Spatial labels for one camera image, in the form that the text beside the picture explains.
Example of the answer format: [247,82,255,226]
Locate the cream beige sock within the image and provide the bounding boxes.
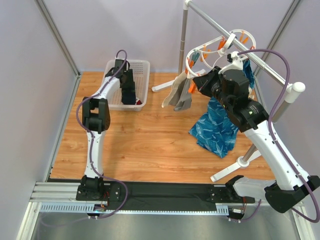
[161,72,187,108]

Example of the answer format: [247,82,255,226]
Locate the black base mat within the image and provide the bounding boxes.
[47,177,281,211]

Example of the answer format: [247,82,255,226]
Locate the orange clothes peg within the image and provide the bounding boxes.
[188,83,198,94]

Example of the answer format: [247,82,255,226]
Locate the blue patterned cloth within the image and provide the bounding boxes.
[188,59,257,159]

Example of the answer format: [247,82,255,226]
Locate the white round clip hanger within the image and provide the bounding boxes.
[184,29,257,79]

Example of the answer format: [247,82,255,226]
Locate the aluminium rail frame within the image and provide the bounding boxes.
[17,181,315,240]

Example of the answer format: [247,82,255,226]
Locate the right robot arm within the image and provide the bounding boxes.
[193,67,320,213]

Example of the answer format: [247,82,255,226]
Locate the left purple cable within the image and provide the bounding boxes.
[38,49,130,227]

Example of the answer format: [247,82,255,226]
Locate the metal drying rack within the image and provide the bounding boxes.
[151,0,307,183]

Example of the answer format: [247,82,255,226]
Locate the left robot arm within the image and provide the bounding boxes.
[76,58,133,201]

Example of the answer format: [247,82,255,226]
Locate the dark navy sock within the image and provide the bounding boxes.
[121,87,136,105]

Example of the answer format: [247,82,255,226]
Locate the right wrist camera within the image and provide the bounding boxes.
[218,51,248,74]

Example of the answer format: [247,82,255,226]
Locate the white plastic basket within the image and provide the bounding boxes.
[108,59,150,112]

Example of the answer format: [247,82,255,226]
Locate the grey sock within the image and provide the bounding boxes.
[174,79,192,112]

